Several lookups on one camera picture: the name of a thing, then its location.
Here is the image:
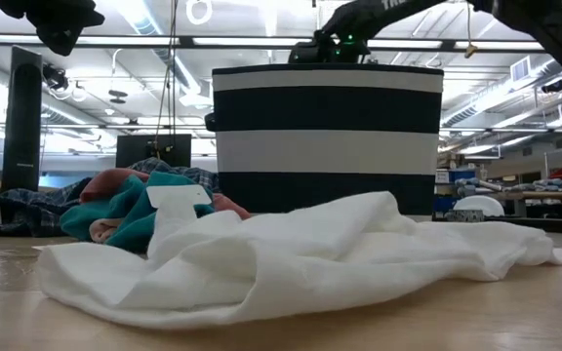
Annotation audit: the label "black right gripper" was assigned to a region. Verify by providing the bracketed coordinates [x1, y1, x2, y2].
[288, 38, 335, 64]

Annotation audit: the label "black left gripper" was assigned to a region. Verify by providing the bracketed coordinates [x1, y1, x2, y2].
[25, 0, 106, 56]

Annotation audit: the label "red salmon garment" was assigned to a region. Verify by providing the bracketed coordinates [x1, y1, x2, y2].
[79, 168, 153, 205]

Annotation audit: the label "teal garment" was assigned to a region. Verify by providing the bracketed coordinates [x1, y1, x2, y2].
[114, 171, 216, 254]
[60, 175, 148, 241]

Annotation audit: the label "blue plaid shirt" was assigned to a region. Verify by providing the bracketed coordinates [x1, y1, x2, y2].
[0, 156, 221, 238]

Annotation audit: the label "large white paper tag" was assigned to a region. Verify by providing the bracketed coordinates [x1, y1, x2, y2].
[146, 183, 213, 209]

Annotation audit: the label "pale pink garment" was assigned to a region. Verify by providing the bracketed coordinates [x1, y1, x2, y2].
[89, 217, 127, 244]

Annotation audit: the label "navy white striped fabric basket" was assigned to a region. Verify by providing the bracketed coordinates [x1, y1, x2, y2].
[205, 62, 446, 216]

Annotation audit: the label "black monitor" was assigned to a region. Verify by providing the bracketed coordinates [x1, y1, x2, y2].
[115, 134, 193, 170]

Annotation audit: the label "yellow hanging tag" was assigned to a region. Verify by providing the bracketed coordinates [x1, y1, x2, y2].
[463, 0, 478, 59]

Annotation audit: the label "blue storage bin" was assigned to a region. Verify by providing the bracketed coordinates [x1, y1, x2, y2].
[434, 168, 477, 185]

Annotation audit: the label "white garment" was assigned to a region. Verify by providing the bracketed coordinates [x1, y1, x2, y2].
[36, 190, 562, 331]

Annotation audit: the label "white round object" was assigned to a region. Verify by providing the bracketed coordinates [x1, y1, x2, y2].
[453, 194, 505, 218]

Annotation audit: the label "background work table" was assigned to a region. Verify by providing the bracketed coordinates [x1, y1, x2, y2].
[485, 189, 562, 218]

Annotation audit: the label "black ceiling camera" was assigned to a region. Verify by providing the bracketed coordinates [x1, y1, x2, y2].
[41, 65, 70, 92]

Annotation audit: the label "black frame post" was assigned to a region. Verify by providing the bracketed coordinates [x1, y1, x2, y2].
[1, 46, 43, 194]

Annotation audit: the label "hanging thin cables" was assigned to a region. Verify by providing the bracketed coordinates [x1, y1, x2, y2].
[153, 0, 180, 162]

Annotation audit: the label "white ceiling ring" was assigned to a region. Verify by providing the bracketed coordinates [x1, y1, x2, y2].
[185, 0, 213, 26]

